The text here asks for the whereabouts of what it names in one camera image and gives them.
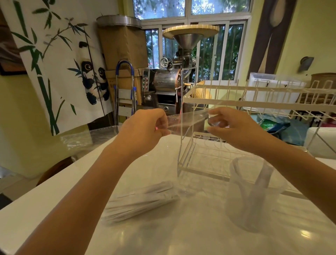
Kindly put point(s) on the person's right hand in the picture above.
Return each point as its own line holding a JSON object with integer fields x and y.
{"x": 236, "y": 128}

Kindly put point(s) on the person's left hand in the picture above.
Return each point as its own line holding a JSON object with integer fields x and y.
{"x": 139, "y": 131}

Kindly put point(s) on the person's left thumb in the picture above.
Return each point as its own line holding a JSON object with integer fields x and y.
{"x": 161, "y": 119}

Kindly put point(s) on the person's right thumb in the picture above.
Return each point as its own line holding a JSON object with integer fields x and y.
{"x": 217, "y": 111}

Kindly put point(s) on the clear plastic wrapper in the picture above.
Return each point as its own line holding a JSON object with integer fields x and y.
{"x": 187, "y": 119}

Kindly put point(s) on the person's right forearm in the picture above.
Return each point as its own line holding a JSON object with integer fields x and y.
{"x": 301, "y": 170}

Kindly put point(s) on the person's left forearm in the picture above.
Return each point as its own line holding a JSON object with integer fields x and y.
{"x": 84, "y": 199}

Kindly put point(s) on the yellow straw hat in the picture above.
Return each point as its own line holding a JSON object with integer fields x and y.
{"x": 203, "y": 92}

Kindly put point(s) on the metal coffee roaster machine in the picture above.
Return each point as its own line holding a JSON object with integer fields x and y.
{"x": 168, "y": 81}

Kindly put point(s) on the blue and silver step ladder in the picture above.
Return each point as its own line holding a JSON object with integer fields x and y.
{"x": 126, "y": 97}

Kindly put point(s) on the green plastic bag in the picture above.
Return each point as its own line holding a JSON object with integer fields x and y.
{"x": 270, "y": 125}

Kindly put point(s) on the clear plastic storage box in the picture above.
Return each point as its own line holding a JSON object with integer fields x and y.
{"x": 273, "y": 86}

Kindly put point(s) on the clear plastic bag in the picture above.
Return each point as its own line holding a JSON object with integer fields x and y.
{"x": 86, "y": 139}

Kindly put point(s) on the large brown cardboard box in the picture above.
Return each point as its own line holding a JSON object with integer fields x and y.
{"x": 123, "y": 47}

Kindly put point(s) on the white wrapped straw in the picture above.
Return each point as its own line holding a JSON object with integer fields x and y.
{"x": 262, "y": 181}

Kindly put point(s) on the pile of white wrapped straws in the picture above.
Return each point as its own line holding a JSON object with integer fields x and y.
{"x": 141, "y": 201}

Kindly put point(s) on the white framed window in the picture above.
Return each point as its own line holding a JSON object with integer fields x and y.
{"x": 204, "y": 15}

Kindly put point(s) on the clear plastic cup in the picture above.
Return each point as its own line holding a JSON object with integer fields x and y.
{"x": 249, "y": 210}

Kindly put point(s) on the white sofa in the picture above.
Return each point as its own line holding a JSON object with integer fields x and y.
{"x": 322, "y": 141}

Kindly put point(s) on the brown wicker basket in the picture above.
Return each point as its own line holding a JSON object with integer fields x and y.
{"x": 324, "y": 80}

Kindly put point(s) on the brown wooden chair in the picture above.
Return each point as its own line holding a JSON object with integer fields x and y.
{"x": 56, "y": 169}

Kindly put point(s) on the panda and bamboo cloth banner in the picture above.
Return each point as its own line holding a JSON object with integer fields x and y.
{"x": 57, "y": 60}

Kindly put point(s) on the dark framed picture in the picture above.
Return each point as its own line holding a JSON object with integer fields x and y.
{"x": 9, "y": 52}

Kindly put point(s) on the brown wall hanging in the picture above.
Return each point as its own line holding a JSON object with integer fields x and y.
{"x": 273, "y": 31}

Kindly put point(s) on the grey wall lamp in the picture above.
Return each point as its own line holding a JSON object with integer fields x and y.
{"x": 305, "y": 63}

